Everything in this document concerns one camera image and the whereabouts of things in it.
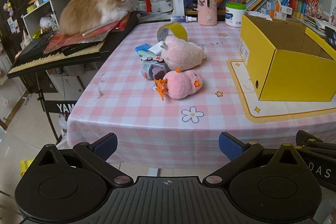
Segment mint green device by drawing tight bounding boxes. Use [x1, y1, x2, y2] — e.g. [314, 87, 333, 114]
[137, 50, 150, 57]

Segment black Yamaha keyboard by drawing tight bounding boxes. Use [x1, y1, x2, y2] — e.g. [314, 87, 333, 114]
[7, 12, 138, 79]

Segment stack of papers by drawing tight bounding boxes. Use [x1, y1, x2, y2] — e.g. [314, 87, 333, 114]
[300, 14, 335, 38]

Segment pink checkered tablecloth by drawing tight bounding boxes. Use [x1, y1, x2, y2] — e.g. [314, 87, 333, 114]
[67, 23, 335, 169]

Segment yellow plastic bag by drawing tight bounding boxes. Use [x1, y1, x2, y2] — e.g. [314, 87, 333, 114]
[19, 159, 34, 177]

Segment white pen holder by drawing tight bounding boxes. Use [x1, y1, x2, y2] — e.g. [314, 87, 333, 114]
[134, 0, 174, 15]

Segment pink chick plush toy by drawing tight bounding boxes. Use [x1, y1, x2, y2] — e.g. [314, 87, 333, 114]
[154, 68, 203, 100]

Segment black smartphone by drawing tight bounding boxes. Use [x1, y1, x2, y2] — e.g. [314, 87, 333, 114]
[325, 26, 336, 50]

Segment red foil papers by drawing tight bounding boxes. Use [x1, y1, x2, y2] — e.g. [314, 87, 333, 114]
[43, 12, 134, 54]

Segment pink cylindrical humidifier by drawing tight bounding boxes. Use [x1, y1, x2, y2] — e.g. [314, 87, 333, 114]
[197, 0, 218, 26]

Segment yellow cardboard box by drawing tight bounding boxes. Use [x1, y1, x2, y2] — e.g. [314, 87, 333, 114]
[239, 15, 335, 102]

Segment keyboard stand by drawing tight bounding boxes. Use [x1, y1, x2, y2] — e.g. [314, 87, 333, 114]
[35, 73, 77, 144]

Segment white jar green lid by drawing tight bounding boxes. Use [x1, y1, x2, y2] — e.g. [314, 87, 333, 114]
[225, 2, 247, 28]

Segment yellow tape roll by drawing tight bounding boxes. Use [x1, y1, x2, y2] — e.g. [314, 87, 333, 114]
[157, 22, 188, 42]

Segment grey toy car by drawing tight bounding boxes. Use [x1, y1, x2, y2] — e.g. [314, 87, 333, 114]
[141, 58, 170, 80]

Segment small spray bottle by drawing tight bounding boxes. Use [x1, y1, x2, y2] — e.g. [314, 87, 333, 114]
[170, 16, 198, 23]

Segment cream yellow-bordered desk mat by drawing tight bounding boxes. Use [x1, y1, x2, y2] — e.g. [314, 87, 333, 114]
[227, 59, 335, 123]

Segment white red small box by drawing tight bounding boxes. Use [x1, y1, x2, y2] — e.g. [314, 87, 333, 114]
[141, 56, 161, 61]

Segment orange white cat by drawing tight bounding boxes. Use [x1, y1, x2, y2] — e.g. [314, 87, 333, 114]
[59, 0, 135, 36]

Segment white charger plug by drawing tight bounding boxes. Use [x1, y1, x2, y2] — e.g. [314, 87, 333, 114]
[148, 41, 165, 56]

